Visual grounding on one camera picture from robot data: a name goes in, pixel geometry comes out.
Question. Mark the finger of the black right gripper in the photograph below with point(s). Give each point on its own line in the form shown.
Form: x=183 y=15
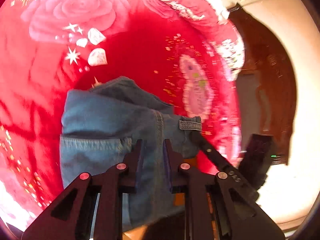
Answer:
x=223 y=165

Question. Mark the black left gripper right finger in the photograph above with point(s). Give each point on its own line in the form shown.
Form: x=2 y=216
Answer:
x=215 y=207

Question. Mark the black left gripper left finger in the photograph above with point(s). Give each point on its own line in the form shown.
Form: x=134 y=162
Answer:
x=91 y=206

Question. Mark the blue denim jeans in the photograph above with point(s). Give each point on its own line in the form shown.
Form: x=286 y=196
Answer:
x=101 y=125

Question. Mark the dark wooden headboard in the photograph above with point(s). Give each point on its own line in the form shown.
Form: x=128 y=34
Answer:
x=268 y=60

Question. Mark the folded floral quilt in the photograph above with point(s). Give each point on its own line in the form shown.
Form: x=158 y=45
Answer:
x=211 y=19

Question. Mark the red floral rose blanket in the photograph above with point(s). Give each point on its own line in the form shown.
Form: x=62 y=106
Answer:
x=49 y=47

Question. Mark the black camera box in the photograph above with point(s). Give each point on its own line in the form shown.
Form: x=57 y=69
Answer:
x=257 y=159

